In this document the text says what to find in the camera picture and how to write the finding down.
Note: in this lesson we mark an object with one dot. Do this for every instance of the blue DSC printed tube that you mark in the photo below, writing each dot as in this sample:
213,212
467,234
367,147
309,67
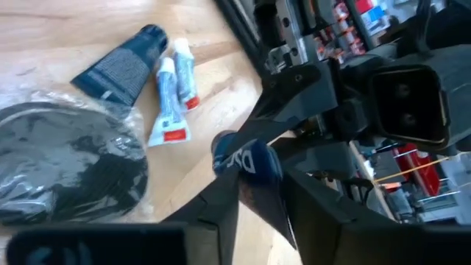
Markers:
254,162

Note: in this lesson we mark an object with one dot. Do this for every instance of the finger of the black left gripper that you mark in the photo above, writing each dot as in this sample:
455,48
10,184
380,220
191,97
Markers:
279,95
320,158

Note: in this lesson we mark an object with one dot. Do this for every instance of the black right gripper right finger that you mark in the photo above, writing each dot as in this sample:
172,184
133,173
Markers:
368,246

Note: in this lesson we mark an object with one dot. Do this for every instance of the dark navy flat tube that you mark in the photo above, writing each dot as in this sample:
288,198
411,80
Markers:
121,70

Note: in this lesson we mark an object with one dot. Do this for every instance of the white blue toothpaste tube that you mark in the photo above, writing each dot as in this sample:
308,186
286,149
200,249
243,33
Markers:
185,73
168,106

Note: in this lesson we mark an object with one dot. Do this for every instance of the wide red plastic bin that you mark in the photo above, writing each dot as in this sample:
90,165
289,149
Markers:
419,169

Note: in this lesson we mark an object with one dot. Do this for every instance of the shelf with orange white bins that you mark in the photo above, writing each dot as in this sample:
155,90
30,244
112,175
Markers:
346,33

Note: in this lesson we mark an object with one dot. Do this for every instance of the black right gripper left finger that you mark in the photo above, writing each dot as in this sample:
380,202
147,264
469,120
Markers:
147,246

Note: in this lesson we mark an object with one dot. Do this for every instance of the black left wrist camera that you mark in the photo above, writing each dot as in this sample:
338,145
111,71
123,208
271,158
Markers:
408,106

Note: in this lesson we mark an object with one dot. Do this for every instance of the black aluminium cell frame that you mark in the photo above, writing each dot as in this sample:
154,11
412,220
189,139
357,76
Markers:
235,25

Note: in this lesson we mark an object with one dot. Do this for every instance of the black pad in clear bag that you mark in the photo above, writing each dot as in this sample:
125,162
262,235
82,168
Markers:
66,165

